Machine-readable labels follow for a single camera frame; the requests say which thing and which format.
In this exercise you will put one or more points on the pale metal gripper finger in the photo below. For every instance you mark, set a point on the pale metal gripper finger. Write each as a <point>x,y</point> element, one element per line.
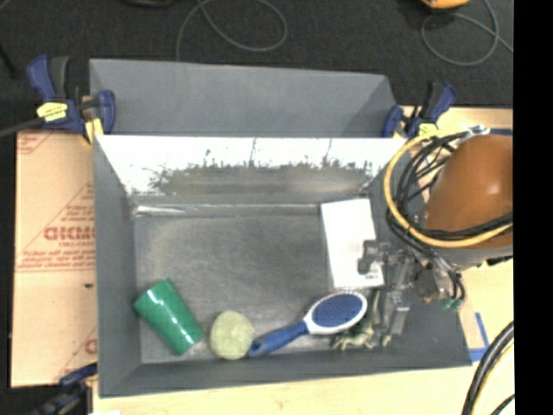
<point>397,318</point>
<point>368,251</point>

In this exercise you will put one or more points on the black cylinder on white bracket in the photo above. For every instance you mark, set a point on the black cylinder on white bracket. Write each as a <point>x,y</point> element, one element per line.
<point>499,260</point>

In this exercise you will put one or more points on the white box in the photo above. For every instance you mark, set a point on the white box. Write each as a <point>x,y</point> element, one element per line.
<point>345,236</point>

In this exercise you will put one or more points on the green toy dinosaur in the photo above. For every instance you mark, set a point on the green toy dinosaur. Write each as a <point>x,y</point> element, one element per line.
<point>358,340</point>

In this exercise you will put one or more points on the grey metal bin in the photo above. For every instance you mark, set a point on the grey metal bin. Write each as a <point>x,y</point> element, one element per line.
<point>242,253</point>

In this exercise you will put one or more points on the pale green round sponge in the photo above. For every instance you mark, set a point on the pale green round sponge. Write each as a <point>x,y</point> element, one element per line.
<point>231,335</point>

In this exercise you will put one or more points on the green plastic cup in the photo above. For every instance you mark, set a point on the green plastic cup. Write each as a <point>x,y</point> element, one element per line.
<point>168,316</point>

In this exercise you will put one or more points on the brown cardboard board red print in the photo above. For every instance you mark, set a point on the brown cardboard board red print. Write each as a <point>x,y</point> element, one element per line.
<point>52,231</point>

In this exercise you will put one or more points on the blue and white hairbrush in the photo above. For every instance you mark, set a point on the blue and white hairbrush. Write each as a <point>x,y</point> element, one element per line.
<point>337,314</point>

